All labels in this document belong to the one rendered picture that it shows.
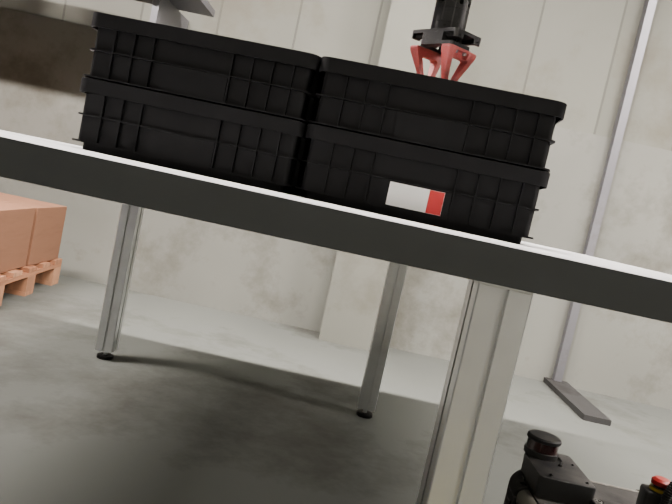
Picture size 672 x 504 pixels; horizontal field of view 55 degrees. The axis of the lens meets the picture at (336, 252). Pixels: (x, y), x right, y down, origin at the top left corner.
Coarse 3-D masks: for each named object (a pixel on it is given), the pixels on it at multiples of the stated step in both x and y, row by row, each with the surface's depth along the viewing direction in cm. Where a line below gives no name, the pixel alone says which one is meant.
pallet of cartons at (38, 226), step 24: (0, 192) 312; (0, 216) 247; (24, 216) 270; (48, 216) 294; (0, 240) 252; (24, 240) 275; (48, 240) 300; (0, 264) 256; (24, 264) 280; (48, 264) 301; (0, 288) 254; (24, 288) 280
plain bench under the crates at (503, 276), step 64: (128, 192) 64; (192, 192) 64; (256, 192) 64; (128, 256) 216; (384, 256) 64; (448, 256) 63; (512, 256) 63; (576, 256) 105; (384, 320) 214; (512, 320) 69; (448, 384) 73; (448, 448) 70
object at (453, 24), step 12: (456, 0) 104; (444, 12) 104; (456, 12) 104; (468, 12) 106; (432, 24) 106; (444, 24) 104; (456, 24) 104; (420, 36) 108; (456, 36) 102; (468, 36) 103
